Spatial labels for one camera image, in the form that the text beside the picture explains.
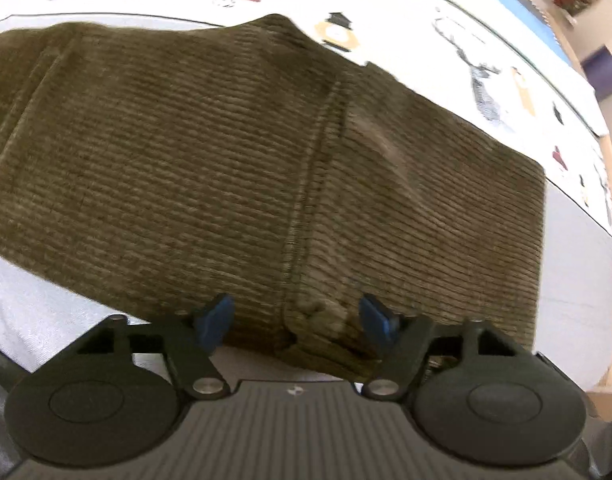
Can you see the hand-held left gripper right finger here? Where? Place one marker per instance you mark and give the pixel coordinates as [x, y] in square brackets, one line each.
[378, 319]

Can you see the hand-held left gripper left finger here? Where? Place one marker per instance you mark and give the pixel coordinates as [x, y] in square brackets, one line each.
[212, 321]

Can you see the purple storage box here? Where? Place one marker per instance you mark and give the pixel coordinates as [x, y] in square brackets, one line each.
[605, 67]

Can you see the blue patterned blanket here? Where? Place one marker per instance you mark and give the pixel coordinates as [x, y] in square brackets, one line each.
[530, 15]

